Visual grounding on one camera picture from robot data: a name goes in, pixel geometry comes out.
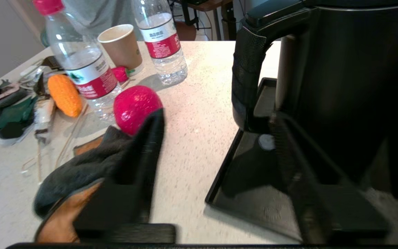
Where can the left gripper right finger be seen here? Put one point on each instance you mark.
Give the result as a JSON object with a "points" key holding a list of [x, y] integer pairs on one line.
{"points": [[309, 193]]}

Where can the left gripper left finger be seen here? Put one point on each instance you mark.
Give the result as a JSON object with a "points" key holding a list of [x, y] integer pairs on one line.
{"points": [[130, 193]]}

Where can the black electric kettle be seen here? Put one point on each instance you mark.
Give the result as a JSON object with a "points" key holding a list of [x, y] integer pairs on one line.
{"points": [[351, 86]]}

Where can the black serving tray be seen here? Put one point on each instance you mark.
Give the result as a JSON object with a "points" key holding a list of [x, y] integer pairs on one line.
{"points": [[254, 193]]}

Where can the grey and orange cloth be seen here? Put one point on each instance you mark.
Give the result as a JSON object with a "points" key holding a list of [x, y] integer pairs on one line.
{"points": [[78, 173]]}

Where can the red toy tomato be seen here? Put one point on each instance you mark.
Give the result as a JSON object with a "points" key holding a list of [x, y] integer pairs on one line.
{"points": [[133, 105]]}

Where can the orange fruit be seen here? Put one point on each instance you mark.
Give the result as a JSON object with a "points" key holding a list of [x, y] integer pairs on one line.
{"points": [[66, 97]]}

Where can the red toy chili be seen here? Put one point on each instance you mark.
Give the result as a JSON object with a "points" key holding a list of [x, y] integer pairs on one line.
{"points": [[120, 74]]}

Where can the water bottle red cap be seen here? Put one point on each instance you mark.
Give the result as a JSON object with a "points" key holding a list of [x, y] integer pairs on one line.
{"points": [[81, 65], [162, 45]]}

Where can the dark green felt piece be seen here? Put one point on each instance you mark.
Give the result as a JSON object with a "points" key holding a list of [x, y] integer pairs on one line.
{"points": [[14, 116]]}

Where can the brown paper cup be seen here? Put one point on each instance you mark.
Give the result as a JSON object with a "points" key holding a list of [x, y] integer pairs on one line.
{"points": [[123, 48]]}

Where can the teal stool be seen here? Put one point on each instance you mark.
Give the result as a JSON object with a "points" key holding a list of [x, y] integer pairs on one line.
{"points": [[44, 37]]}

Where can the person in grey t-shirt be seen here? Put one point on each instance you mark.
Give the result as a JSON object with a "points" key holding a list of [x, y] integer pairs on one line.
{"points": [[98, 14]]}

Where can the wooden desk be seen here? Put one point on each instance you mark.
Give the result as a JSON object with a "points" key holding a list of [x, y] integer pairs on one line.
{"points": [[206, 4]]}

